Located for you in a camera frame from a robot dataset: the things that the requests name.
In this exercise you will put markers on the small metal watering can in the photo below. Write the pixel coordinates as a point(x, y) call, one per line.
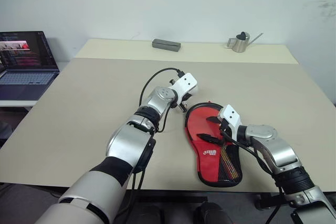
point(240, 44)

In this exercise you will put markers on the black table crossbar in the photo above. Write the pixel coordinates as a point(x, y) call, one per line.
point(170, 196)

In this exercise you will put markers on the grey rectangular box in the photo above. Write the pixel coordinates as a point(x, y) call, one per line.
point(166, 45)

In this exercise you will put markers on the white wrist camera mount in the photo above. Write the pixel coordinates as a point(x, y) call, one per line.
point(231, 116)
point(185, 83)

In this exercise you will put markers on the white side table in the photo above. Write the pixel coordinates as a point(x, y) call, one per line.
point(15, 103)

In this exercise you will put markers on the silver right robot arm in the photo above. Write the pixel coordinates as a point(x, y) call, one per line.
point(278, 148)

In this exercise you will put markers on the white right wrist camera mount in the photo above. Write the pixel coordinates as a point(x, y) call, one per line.
point(231, 116)

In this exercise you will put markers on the open grey laptop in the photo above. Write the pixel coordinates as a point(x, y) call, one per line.
point(26, 77)

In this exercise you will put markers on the red and black paddle case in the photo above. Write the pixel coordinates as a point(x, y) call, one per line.
point(207, 129)

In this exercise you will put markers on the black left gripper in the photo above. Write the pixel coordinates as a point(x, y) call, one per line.
point(184, 100)

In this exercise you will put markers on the dark rounded shape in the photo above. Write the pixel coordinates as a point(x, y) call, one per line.
point(212, 213)

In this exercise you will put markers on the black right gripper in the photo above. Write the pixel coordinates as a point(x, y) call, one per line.
point(228, 130)

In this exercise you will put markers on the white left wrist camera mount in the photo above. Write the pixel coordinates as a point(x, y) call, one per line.
point(185, 83)

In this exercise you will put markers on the black table foot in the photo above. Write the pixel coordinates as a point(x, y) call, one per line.
point(267, 201)

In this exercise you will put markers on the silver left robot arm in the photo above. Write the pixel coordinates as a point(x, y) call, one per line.
point(126, 145)

